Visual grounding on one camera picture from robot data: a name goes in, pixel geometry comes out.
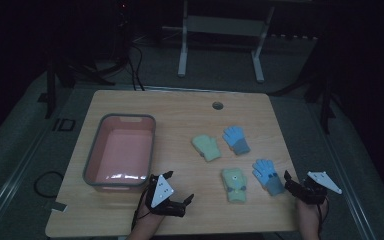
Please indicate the round grey table grommet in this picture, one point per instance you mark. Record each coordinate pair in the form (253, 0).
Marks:
(217, 106)

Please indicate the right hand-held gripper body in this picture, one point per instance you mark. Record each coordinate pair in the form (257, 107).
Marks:
(313, 193)

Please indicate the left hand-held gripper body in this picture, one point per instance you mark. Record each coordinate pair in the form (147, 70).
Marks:
(161, 192)

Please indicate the green mitten with face print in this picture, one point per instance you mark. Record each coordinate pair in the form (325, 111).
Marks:
(235, 185)

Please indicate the black tripod stand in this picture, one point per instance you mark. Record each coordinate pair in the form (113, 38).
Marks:
(66, 73)
(323, 96)

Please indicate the person's left hand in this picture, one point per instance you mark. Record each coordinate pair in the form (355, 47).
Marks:
(148, 218)

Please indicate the pink basin with grey rim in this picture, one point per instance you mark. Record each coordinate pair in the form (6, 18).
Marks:
(123, 153)

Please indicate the blue glove with face print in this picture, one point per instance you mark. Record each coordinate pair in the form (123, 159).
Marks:
(267, 176)

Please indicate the white metal desk frame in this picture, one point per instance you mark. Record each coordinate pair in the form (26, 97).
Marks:
(220, 25)

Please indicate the plain blue glove grey cuff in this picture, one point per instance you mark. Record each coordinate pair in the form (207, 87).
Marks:
(236, 140)

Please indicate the plain light green mitten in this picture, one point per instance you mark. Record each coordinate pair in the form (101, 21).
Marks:
(207, 147)

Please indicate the person's right hand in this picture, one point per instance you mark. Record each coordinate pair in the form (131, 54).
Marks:
(310, 213)

